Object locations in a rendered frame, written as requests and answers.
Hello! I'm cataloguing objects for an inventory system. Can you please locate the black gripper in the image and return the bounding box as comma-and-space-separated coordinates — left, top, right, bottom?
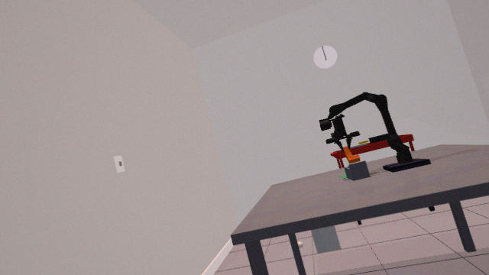
325, 125, 360, 153

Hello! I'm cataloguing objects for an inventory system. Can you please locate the orange block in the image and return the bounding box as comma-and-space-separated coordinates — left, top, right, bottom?
343, 147, 360, 163

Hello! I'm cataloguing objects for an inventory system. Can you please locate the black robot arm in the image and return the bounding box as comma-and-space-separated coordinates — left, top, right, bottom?
319, 92, 414, 164

